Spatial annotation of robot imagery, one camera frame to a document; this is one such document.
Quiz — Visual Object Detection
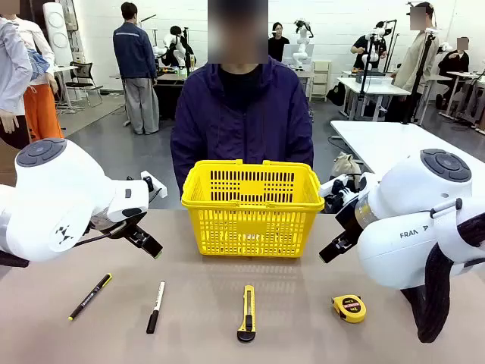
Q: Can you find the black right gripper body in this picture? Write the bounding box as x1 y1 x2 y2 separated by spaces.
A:
335 199 371 243

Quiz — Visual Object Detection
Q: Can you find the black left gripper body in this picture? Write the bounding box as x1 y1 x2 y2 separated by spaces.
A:
92 213 147 239

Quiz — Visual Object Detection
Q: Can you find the yellow tape measure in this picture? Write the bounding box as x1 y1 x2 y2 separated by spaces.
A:
331 293 368 324

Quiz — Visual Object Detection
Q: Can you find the black pen with yellow cap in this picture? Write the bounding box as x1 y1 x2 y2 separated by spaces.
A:
67 273 113 322

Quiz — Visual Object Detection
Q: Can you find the yellow plastic shopping basket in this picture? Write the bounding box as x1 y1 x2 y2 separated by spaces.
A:
180 158 326 259

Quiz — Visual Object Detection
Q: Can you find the seated person in purple jacket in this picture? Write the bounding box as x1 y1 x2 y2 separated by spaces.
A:
170 0 314 200

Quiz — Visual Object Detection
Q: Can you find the person in beige coat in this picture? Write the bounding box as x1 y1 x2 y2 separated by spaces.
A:
390 2 440 123

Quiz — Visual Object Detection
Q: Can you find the person in black t-shirt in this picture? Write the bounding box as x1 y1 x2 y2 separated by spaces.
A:
350 20 388 73

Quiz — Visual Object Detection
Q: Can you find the seated person in black clothes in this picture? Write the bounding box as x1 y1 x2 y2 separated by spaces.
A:
435 36 471 111

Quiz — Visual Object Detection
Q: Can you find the person in black top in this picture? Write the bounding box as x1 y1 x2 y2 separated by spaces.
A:
268 21 291 64

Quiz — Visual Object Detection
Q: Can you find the beige cloth bag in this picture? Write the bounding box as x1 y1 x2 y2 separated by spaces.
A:
331 151 365 180

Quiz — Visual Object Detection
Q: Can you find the white marker with black cap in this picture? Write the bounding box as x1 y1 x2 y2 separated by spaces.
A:
145 280 166 334

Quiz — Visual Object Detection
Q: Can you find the large white table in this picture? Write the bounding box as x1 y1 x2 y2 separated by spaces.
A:
330 119 485 176

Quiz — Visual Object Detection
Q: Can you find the yellow black utility knife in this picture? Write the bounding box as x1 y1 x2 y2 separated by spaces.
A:
236 284 257 344

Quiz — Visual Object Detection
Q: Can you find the brown apron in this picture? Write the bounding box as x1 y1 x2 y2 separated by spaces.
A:
0 138 18 187

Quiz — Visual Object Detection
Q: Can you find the black bag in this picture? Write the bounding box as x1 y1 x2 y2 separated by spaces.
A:
326 81 346 107

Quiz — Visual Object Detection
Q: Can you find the small white table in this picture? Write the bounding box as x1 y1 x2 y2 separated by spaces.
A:
336 75 412 122

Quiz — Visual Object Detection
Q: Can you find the mannequin with orange trousers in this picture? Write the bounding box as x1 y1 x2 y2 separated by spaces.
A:
17 17 65 143

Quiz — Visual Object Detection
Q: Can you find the white drawer cabinet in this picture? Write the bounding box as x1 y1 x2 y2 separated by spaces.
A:
310 60 333 102

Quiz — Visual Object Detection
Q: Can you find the thin black pole stand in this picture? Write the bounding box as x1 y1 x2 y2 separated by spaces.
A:
359 33 377 115

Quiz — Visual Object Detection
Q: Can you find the black office chair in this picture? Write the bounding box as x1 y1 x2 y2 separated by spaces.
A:
64 61 104 109

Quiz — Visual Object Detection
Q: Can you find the grey robot work table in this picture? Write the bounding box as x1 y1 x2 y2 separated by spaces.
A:
153 71 190 121

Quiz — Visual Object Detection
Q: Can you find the black tripod stand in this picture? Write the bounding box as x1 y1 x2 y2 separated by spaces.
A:
402 28 440 125

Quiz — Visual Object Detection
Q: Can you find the man in blue jacket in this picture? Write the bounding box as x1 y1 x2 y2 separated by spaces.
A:
112 2 160 136

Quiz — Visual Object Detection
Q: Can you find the white robot beside black t-shirt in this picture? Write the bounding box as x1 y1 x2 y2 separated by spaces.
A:
361 26 395 73

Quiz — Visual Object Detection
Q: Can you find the white wooden desk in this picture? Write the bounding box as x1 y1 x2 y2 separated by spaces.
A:
439 70 485 119

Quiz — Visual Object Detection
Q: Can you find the mannequin in light blue shirt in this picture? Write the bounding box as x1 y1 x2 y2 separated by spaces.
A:
0 0 33 149

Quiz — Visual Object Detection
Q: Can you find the tall white standing appliance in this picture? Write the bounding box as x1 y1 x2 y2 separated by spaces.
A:
42 2 74 66

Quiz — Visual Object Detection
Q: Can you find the thin black left gripper cable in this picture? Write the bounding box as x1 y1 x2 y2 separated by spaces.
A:
77 221 128 246

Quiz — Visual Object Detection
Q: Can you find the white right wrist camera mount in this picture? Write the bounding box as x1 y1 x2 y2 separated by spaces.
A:
320 173 368 214

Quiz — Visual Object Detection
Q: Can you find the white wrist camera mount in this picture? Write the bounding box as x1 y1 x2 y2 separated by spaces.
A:
320 173 368 214
140 171 168 199

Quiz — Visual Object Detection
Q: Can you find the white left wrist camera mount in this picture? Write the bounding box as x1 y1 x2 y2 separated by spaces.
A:
140 171 168 199

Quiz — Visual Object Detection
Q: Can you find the black thick left arm cable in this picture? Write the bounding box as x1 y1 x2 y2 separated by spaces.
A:
0 249 30 268

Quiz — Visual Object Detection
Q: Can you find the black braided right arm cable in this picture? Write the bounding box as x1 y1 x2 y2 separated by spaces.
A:
400 218 485 344

